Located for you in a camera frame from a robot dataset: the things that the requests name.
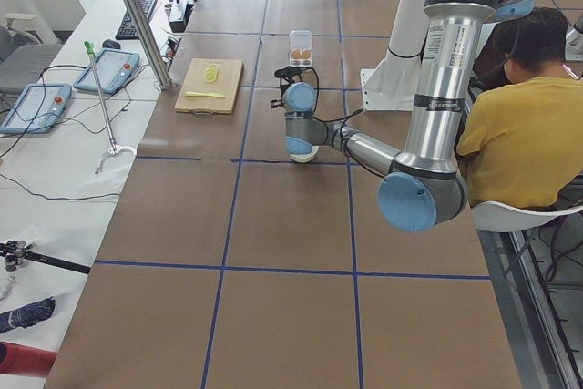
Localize grabber stick green handle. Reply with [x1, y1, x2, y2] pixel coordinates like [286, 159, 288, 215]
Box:
[84, 41, 137, 174]

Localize blue teach pendant far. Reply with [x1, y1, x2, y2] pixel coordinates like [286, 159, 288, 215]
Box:
[73, 48, 140, 96]

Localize aluminium frame post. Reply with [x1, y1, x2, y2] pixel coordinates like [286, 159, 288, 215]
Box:
[123, 0, 171, 90]

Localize blue teach pendant near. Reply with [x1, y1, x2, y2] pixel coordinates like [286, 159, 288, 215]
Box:
[1, 83, 72, 134]

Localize black computer mouse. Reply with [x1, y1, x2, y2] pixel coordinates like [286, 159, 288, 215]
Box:
[102, 39, 121, 49]

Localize white moulded chair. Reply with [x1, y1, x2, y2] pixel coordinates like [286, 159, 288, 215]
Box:
[471, 201, 582, 232]

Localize white bowl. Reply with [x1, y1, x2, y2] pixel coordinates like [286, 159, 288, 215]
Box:
[290, 148, 318, 164]

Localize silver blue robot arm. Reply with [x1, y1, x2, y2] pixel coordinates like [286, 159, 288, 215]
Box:
[281, 0, 535, 232]

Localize blue teach pendant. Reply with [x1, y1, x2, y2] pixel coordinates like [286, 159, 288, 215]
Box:
[1, 83, 72, 134]
[73, 48, 140, 96]

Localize red cylinder object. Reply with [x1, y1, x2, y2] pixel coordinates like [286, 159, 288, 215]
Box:
[0, 342, 57, 378]

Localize person in yellow shirt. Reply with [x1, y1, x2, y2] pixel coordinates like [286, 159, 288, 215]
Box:
[456, 7, 582, 210]

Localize wooden cutting board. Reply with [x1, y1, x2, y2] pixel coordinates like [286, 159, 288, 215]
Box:
[174, 58, 243, 114]

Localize folded dark blue umbrella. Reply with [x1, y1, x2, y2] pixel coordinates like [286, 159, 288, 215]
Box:
[0, 297, 56, 333]

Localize black keyboard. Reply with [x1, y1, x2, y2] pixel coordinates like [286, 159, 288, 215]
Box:
[114, 0, 159, 41]

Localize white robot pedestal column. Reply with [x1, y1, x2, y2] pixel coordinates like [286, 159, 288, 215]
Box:
[361, 0, 428, 111]

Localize yellow plastic knife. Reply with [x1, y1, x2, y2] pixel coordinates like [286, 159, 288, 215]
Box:
[184, 91, 226, 98]

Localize black tripod clamp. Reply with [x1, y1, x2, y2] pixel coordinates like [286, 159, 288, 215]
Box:
[1, 241, 91, 274]

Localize grey office chair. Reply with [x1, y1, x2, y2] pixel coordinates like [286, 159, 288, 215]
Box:
[1, 13, 63, 98]

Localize clear plastic egg carton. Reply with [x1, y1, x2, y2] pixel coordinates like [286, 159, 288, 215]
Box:
[289, 30, 313, 68]

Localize lemon slices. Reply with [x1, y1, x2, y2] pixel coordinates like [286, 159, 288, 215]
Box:
[203, 63, 220, 84]

